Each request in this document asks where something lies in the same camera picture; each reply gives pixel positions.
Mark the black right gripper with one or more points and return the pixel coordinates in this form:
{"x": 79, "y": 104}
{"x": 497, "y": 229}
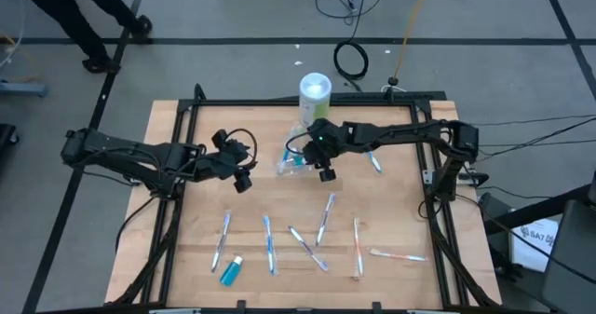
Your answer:
{"x": 336, "y": 141}

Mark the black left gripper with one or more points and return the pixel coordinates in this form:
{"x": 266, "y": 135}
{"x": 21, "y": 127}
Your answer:
{"x": 235, "y": 158}

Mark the teal bottle white cap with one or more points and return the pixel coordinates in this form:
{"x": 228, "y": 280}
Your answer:
{"x": 296, "y": 161}
{"x": 230, "y": 274}

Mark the purple toothbrush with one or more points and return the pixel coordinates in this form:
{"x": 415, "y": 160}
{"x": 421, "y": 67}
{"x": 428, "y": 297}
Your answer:
{"x": 325, "y": 220}
{"x": 221, "y": 241}
{"x": 307, "y": 249}

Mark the blue toothbrush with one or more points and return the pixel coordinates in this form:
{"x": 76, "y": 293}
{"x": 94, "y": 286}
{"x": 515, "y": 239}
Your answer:
{"x": 269, "y": 244}
{"x": 375, "y": 162}

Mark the orange toothbrush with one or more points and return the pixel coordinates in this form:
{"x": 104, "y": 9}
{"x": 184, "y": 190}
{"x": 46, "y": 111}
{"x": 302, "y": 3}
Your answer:
{"x": 398, "y": 255}
{"x": 357, "y": 246}

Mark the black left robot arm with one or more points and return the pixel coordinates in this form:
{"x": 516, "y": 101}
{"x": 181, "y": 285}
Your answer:
{"x": 139, "y": 158}

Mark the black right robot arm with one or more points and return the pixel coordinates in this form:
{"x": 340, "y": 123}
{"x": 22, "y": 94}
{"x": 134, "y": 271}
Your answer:
{"x": 410, "y": 134}

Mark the clear acrylic toothbrush holder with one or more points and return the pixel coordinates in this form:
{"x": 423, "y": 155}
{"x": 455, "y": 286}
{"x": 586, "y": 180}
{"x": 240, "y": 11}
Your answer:
{"x": 291, "y": 169}

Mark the white wipes canister green label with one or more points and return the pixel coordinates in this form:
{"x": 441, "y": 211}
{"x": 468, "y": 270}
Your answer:
{"x": 315, "y": 92}

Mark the black round knob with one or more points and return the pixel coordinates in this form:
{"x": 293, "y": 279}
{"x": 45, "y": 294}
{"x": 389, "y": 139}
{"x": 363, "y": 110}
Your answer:
{"x": 393, "y": 81}

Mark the black table clamp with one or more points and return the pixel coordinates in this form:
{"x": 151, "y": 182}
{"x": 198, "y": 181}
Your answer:
{"x": 240, "y": 305}
{"x": 376, "y": 307}

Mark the black metal bar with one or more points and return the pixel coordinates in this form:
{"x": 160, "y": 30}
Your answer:
{"x": 535, "y": 210}

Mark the white box printed SA7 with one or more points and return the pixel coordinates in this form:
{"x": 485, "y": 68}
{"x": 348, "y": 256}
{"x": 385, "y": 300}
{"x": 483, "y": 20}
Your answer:
{"x": 535, "y": 249}

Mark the person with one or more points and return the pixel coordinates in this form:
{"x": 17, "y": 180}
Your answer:
{"x": 70, "y": 20}

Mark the grey stand foot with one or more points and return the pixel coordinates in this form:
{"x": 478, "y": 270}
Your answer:
{"x": 23, "y": 89}

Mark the black equipment case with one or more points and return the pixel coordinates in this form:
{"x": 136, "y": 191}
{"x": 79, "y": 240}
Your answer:
{"x": 572, "y": 258}

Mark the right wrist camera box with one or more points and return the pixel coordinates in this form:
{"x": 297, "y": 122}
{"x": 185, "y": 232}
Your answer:
{"x": 321, "y": 136}

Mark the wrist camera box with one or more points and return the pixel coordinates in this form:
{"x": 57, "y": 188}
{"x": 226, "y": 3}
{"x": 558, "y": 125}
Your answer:
{"x": 321, "y": 136}
{"x": 220, "y": 138}

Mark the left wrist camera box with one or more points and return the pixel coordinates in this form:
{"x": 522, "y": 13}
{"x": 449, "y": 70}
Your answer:
{"x": 220, "y": 138}

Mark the black aluminium rig frame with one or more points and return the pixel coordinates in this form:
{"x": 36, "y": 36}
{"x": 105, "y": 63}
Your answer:
{"x": 186, "y": 258}

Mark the black frame loop bracket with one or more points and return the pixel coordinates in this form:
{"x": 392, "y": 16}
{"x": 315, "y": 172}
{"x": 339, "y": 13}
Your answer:
{"x": 200, "y": 94}
{"x": 391, "y": 92}

